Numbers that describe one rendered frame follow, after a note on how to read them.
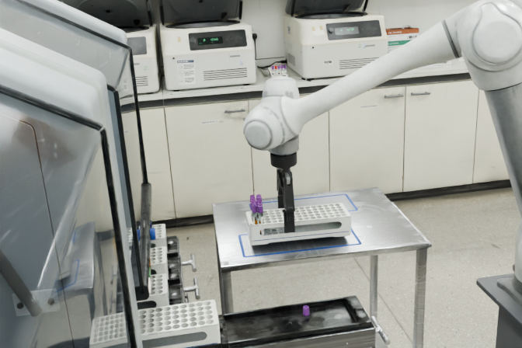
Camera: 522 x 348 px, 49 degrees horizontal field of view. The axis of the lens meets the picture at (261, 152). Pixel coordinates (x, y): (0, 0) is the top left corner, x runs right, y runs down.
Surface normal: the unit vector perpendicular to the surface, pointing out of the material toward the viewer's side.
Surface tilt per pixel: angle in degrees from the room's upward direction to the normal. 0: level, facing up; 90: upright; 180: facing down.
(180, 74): 90
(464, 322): 0
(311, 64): 90
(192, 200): 90
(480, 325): 0
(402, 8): 90
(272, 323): 0
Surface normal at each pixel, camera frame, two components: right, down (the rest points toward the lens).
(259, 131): -0.40, 0.37
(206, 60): 0.18, 0.29
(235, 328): -0.05, -0.95
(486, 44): -0.26, 0.19
